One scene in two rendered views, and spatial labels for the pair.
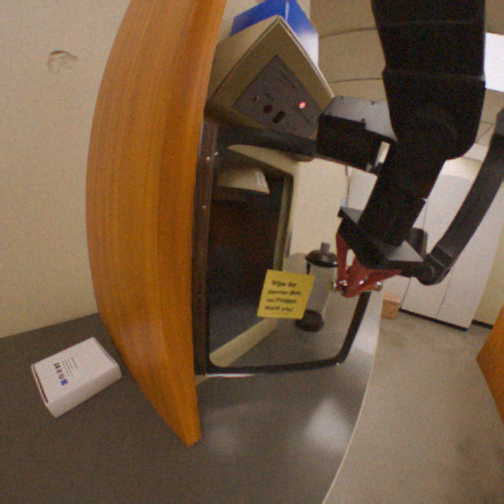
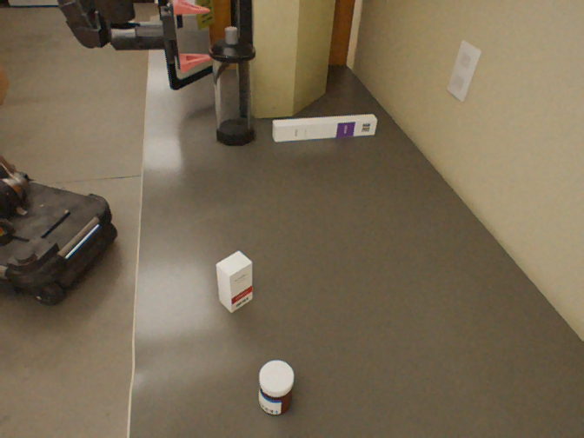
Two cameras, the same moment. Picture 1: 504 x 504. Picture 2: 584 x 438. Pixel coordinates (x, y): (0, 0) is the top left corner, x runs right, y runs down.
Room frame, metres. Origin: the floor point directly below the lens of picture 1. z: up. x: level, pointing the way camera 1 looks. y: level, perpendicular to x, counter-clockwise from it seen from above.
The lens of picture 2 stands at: (1.26, -0.88, 1.50)
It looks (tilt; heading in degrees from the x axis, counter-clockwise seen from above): 41 degrees down; 129
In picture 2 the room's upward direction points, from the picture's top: 4 degrees clockwise
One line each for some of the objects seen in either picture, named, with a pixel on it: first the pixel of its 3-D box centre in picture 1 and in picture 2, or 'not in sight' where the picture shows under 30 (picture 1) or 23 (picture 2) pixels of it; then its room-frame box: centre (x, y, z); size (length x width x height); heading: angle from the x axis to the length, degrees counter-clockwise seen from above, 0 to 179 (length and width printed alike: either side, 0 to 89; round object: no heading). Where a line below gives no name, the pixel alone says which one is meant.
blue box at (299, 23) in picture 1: (275, 42); not in sight; (0.27, 0.00, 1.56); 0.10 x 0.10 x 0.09; 54
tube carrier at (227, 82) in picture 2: not in sight; (233, 93); (0.53, -0.21, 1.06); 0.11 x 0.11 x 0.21
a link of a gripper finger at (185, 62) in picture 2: not in sight; (190, 51); (0.48, -0.28, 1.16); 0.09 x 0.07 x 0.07; 54
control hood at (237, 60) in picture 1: (296, 113); not in sight; (0.33, -0.05, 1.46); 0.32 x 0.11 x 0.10; 144
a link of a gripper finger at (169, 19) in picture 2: not in sight; (187, 17); (0.48, -0.28, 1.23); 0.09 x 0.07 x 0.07; 54
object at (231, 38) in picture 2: not in sight; (231, 43); (0.53, -0.21, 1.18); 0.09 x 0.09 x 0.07
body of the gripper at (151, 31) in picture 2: not in sight; (155, 36); (0.43, -0.34, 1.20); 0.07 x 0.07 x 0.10; 54
